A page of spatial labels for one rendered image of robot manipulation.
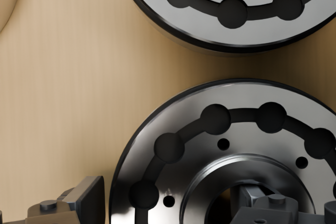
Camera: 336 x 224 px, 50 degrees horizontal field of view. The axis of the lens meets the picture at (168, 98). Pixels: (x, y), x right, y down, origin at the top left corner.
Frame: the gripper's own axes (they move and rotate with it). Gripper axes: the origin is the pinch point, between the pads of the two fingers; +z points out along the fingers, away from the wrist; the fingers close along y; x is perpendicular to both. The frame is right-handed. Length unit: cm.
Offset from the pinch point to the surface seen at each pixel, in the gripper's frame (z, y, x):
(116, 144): 2.4, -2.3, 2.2
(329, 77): 2.4, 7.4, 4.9
